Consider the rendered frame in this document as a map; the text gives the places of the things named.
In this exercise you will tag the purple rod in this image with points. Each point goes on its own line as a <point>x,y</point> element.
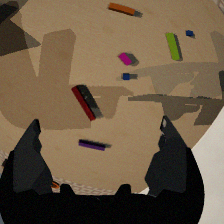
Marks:
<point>91,145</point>

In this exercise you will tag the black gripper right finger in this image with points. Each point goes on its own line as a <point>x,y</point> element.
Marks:
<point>174,177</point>

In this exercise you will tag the orange rod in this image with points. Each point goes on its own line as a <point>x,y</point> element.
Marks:
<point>121,9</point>

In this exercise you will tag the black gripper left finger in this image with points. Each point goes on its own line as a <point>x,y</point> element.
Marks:
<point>25,174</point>

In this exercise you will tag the lime green rod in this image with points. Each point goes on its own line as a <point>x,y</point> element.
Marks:
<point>173,46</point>

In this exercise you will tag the small magenta block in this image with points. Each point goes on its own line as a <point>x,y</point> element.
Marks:
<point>125,59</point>

